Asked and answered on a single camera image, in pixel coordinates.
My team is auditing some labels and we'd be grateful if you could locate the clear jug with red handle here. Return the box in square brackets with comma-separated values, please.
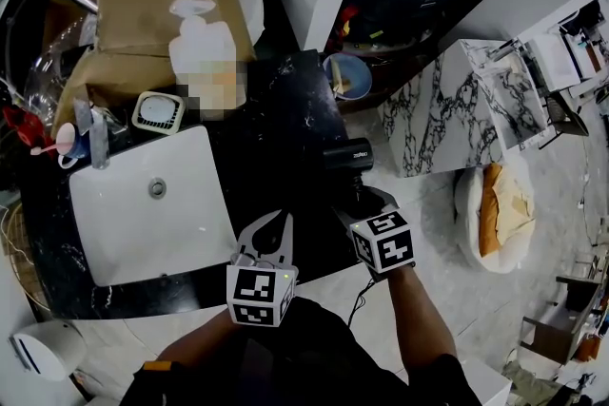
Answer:
[0, 13, 99, 161]

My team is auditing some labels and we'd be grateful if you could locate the dark chair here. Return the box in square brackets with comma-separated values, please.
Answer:
[539, 91, 592, 152]

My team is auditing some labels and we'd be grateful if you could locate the blue plastic bowl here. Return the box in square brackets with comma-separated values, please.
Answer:
[322, 52, 374, 103]

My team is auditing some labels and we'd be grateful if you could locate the wire basket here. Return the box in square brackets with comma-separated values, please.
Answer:
[0, 202, 47, 306]

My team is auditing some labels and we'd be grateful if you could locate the chrome drain plug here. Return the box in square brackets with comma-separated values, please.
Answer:
[147, 176, 168, 200]

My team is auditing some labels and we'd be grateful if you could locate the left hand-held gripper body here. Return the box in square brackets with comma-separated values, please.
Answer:
[226, 252, 300, 329]

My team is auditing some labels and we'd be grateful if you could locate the thin black cable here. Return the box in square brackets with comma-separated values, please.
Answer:
[345, 277, 378, 330]

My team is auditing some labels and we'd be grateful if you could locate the person's right forearm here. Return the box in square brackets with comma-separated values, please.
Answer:
[379, 264, 462, 376]

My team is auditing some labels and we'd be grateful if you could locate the white rounded trash can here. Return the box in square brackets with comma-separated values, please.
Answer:
[10, 319, 88, 382]

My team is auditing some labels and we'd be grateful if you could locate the white marble island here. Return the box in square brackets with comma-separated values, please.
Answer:
[379, 37, 559, 179]

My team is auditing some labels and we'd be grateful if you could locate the dark wooden table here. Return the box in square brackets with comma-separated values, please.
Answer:
[520, 273, 603, 366]

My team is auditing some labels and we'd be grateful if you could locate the white pump soap bottle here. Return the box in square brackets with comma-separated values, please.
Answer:
[167, 0, 249, 121]

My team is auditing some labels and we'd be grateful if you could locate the black marble vanity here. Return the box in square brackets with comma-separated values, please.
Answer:
[18, 49, 363, 320]

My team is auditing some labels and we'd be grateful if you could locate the white sink basin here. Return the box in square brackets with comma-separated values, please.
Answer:
[69, 125, 239, 287]

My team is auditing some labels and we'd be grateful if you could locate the person's black shirt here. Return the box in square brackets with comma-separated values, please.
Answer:
[131, 297, 482, 406]

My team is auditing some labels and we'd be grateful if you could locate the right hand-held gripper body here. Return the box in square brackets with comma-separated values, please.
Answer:
[348, 210, 417, 284]

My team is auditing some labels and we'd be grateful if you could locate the white round bin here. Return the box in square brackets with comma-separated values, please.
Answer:
[453, 163, 538, 275]

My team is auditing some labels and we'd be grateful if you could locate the blue mug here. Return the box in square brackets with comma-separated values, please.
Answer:
[55, 122, 92, 170]

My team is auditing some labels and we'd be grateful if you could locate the person's left forearm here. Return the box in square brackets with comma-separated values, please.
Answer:
[155, 305, 249, 368]

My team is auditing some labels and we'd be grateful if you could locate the orange cushion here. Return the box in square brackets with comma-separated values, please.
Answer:
[478, 163, 535, 258]

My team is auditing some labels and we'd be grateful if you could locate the pink toothbrush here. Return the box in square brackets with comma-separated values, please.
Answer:
[29, 141, 73, 158]

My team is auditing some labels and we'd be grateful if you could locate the pale soap dish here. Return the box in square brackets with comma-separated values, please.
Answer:
[131, 90, 187, 137]

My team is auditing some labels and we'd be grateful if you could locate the black hair dryer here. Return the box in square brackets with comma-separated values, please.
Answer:
[322, 136, 376, 206]

